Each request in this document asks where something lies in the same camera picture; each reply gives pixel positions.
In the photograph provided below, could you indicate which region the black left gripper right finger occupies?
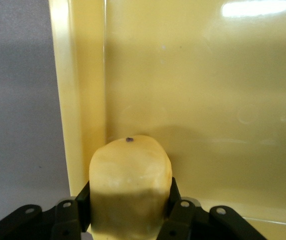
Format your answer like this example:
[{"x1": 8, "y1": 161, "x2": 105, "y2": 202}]
[{"x1": 157, "y1": 176, "x2": 269, "y2": 240}]

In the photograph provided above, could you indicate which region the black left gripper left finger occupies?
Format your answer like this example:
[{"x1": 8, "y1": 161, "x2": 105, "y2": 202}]
[{"x1": 0, "y1": 179, "x2": 94, "y2": 240}]

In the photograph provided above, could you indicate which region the yellow toy potato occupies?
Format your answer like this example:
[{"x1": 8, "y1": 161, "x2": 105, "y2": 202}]
[{"x1": 89, "y1": 134, "x2": 173, "y2": 240}]

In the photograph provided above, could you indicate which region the yellow plastic tray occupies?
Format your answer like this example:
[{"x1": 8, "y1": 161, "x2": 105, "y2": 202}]
[{"x1": 48, "y1": 0, "x2": 286, "y2": 240}]

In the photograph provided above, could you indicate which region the brown table mat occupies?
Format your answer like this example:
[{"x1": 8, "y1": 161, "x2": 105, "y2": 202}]
[{"x1": 0, "y1": 0, "x2": 72, "y2": 219}]

